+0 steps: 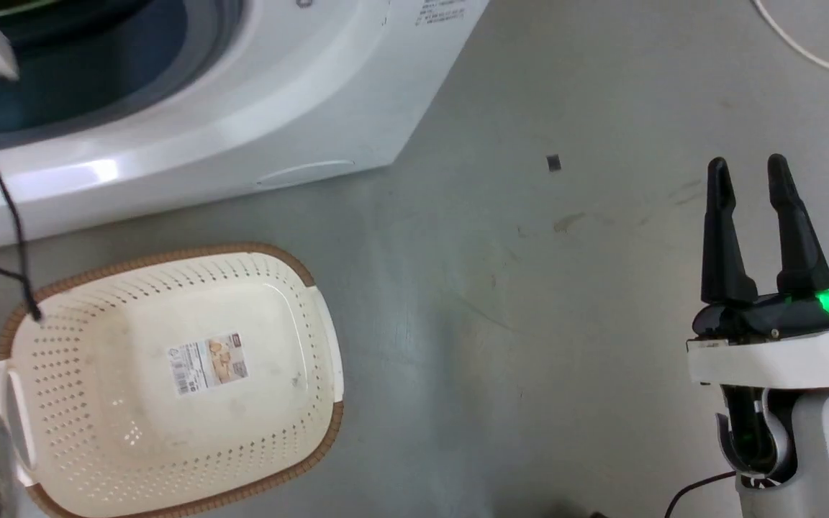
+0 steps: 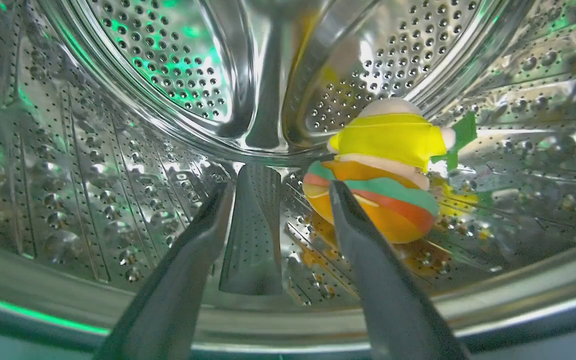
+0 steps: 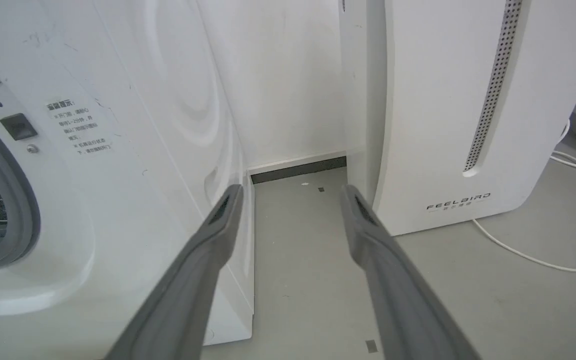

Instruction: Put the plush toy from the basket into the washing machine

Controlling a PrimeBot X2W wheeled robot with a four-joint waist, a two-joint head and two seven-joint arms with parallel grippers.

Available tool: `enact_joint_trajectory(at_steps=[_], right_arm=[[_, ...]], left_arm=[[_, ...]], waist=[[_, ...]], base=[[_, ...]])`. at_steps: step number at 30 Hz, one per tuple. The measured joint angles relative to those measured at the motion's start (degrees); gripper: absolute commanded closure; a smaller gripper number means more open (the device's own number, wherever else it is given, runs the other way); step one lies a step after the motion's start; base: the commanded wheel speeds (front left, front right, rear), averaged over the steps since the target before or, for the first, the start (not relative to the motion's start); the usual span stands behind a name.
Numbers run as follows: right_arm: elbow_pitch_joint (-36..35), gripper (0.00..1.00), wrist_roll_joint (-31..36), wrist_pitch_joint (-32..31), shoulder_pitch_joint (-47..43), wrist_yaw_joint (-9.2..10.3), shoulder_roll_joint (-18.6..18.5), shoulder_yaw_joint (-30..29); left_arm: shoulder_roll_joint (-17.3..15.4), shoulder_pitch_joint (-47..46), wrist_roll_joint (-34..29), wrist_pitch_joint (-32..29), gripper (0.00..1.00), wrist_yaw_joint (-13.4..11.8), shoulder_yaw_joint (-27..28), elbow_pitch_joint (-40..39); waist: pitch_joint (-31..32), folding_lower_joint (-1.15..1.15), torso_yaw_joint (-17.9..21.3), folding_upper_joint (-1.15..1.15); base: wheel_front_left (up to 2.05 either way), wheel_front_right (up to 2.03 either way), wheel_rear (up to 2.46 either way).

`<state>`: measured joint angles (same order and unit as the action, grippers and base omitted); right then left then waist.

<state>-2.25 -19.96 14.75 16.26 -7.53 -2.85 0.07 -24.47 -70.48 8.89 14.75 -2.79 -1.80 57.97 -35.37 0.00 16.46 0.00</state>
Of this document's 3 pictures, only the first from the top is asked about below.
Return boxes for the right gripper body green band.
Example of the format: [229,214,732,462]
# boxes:
[687,272,829,389]

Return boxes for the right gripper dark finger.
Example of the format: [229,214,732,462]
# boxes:
[767,153,829,296]
[700,157,758,304]

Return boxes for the white front-load washing machine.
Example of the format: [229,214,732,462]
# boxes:
[0,0,491,249]

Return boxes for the cream perforated basket brown rim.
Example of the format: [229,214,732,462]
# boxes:
[0,243,345,518]

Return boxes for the printed basket sticker label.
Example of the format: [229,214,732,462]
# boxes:
[168,332,249,396]

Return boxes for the grey washer door seal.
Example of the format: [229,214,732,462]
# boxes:
[0,0,246,152]

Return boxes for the printed washer text label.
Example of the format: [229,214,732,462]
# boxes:
[414,0,467,27]

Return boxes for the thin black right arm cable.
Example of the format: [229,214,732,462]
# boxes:
[664,471,738,518]

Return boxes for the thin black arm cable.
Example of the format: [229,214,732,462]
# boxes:
[664,471,738,518]
[0,160,44,323]

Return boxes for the white cord on floor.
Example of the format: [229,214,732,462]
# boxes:
[751,0,829,73]

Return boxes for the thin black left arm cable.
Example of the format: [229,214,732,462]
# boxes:
[0,160,44,323]

